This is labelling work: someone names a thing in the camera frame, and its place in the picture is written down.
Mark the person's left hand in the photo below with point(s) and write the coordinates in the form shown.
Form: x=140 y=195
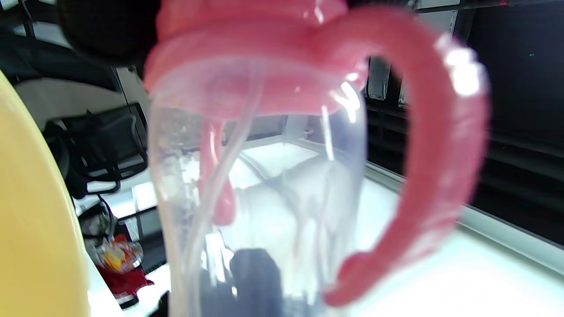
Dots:
x=110 y=31

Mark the red bag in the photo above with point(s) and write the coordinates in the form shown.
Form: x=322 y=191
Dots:
x=125 y=279

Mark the person's right hand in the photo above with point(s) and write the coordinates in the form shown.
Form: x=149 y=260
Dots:
x=255 y=281

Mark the black office chair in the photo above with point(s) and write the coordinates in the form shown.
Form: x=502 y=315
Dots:
x=105 y=141

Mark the clear plastic baby bottle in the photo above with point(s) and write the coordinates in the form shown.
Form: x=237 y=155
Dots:
x=264 y=88

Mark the black chair with bags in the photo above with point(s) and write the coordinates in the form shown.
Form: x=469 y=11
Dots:
x=152 y=246

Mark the orange plastic bag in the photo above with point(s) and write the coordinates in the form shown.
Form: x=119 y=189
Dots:
x=116 y=255

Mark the yellow plastic basin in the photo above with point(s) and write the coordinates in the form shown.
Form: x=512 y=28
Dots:
x=31 y=198

